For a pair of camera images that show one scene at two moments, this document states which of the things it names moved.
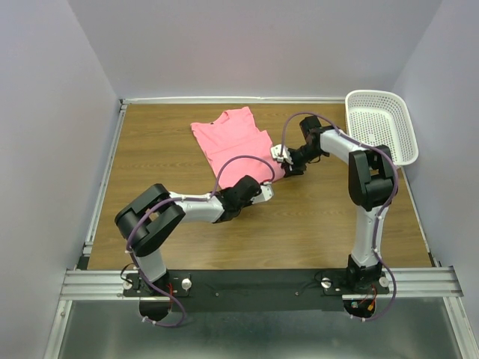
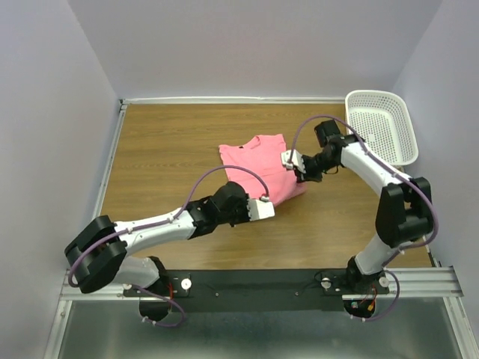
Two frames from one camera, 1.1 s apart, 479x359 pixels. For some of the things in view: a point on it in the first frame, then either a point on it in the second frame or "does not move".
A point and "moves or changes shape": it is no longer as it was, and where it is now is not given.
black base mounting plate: x=251 y=290 does not move
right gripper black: x=293 y=170 → x=307 y=176
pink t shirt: x=235 y=149 moves or changes shape
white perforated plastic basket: x=375 y=117 does not move
